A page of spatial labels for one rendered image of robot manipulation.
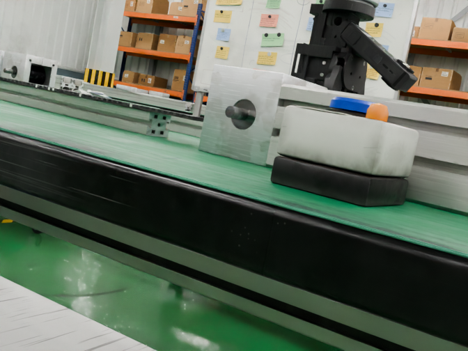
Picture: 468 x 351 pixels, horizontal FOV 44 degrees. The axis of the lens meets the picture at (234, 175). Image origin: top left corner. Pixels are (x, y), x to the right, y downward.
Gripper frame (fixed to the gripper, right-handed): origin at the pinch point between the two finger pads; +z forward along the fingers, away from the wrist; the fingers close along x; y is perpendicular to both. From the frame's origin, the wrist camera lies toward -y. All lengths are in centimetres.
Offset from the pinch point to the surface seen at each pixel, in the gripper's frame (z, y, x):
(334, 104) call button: -4.5, -15.5, 33.8
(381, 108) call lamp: -4.6, -19.9, 35.6
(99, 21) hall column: -101, 654, -499
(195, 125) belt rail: 0.4, 23.7, 2.0
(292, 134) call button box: -1.7, -13.7, 36.0
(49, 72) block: -4, 89, -17
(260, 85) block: -5.8, -2.0, 24.0
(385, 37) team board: -65, 106, -260
